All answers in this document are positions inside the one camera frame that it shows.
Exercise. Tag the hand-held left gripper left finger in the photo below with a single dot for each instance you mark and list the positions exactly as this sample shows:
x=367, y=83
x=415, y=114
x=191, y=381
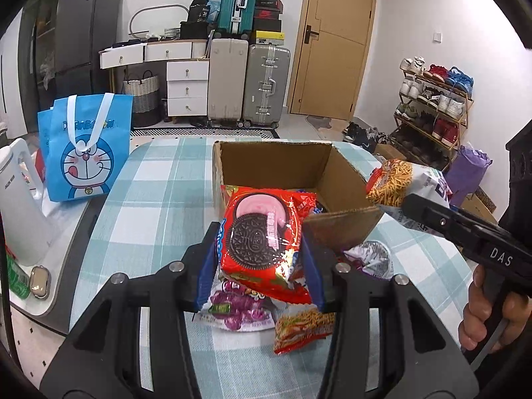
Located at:
x=205, y=276

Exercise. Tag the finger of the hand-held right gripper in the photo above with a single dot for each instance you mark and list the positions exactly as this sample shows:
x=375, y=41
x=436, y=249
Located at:
x=428, y=212

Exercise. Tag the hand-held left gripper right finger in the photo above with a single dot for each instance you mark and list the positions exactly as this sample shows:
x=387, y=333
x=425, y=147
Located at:
x=314, y=276

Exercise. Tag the red noodle snack packet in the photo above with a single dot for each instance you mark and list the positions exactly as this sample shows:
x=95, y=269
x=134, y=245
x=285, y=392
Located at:
x=303, y=330
x=390, y=183

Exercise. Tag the purple grape candy packet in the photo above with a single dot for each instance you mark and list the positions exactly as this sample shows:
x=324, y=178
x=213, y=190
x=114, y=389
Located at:
x=241, y=314

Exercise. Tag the red cookie packet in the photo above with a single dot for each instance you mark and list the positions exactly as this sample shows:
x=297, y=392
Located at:
x=262, y=241

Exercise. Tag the brown cardboard box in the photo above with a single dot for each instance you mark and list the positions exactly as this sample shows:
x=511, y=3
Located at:
x=270, y=166

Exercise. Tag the person's right hand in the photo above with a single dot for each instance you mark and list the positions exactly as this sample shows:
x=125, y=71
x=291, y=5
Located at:
x=474, y=320

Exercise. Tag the small open cardboard box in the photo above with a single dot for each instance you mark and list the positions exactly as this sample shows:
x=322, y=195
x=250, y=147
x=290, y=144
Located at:
x=482, y=203

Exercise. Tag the purple bag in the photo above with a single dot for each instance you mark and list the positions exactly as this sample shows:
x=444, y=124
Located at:
x=469, y=174

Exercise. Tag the silver white snack packet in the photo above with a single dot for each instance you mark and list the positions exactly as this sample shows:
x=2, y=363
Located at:
x=372, y=257

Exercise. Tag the pile of dark shoes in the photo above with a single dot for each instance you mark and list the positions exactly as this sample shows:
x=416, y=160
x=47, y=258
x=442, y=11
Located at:
x=365, y=135

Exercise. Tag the shoe rack with shoes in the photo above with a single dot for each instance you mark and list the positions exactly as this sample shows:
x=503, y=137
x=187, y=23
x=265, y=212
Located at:
x=447, y=104

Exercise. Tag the grey side table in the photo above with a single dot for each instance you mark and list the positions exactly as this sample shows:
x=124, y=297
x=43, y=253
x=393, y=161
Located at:
x=70, y=249

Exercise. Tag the grey doormat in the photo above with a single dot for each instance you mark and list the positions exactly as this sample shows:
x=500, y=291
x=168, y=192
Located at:
x=319, y=121

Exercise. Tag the black and white patterned rug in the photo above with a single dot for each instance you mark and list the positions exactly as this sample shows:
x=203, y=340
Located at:
x=199, y=133

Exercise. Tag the small beige grey case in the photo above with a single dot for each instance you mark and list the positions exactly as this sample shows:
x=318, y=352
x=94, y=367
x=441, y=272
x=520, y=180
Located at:
x=40, y=282

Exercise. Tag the blue cartoon tote bag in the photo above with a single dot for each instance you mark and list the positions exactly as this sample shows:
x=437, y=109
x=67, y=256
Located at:
x=83, y=153

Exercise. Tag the white drawer cabinet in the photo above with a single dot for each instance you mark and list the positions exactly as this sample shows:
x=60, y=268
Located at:
x=187, y=91

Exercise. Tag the wicker basket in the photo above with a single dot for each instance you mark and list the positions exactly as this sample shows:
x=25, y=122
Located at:
x=141, y=99

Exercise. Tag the green drink can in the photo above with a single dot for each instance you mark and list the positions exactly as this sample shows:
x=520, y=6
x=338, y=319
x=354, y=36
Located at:
x=16, y=278

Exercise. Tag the beige suitcase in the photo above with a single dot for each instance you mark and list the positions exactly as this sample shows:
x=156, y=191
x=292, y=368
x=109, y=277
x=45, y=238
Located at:
x=227, y=83

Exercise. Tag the silver suitcase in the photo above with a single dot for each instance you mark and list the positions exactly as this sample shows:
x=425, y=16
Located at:
x=266, y=87

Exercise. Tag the wooden door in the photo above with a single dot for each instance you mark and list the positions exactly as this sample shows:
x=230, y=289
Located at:
x=332, y=41

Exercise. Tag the white electric kettle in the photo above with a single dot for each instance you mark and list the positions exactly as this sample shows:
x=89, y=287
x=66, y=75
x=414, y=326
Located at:
x=20, y=208

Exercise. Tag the white desk with drawers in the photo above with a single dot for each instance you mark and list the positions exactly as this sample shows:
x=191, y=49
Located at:
x=158, y=52

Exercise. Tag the yellow and black shoe box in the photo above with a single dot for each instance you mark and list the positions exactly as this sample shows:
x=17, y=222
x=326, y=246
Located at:
x=268, y=38

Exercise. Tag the black case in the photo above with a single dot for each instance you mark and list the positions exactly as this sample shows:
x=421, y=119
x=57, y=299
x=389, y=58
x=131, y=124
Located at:
x=197, y=30

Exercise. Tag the stack of dark shoe boxes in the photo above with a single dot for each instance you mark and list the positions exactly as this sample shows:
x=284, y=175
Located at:
x=267, y=14

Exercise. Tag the black bag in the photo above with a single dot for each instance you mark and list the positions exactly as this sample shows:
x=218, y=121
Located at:
x=198, y=8

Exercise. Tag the grey refrigerator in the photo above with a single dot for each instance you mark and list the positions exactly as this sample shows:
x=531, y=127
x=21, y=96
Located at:
x=87, y=29

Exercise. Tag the dark tall cabinet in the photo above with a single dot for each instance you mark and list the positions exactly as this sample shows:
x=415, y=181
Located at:
x=39, y=58

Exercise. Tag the teal suitcase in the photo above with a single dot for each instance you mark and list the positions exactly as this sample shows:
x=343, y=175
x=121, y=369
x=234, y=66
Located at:
x=239, y=2

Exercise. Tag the oval metal frame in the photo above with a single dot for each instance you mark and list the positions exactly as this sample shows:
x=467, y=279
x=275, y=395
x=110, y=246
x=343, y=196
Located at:
x=137, y=14

